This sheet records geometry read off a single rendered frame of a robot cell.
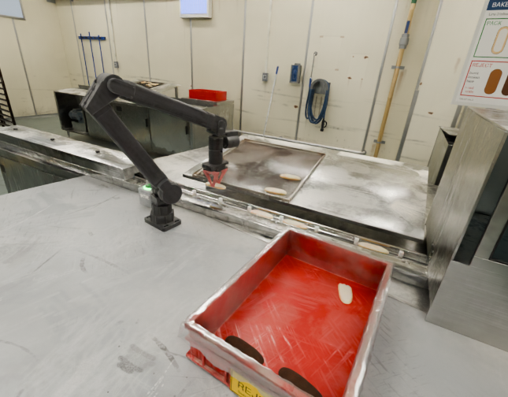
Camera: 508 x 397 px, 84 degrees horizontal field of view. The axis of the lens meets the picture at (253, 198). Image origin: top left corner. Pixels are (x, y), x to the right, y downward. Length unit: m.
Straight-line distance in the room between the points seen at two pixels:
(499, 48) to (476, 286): 1.19
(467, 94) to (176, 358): 1.63
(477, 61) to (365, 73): 3.00
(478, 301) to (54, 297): 1.01
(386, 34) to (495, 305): 4.12
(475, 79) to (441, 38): 2.60
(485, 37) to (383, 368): 1.46
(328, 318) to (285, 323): 0.11
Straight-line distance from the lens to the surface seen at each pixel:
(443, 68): 4.32
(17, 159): 2.29
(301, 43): 4.92
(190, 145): 3.98
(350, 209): 1.17
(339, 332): 0.77
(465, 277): 0.82
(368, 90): 4.65
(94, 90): 0.93
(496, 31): 1.77
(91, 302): 0.86
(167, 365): 0.69
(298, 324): 0.76
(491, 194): 1.30
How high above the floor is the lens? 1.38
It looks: 25 degrees down
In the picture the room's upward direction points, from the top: 4 degrees clockwise
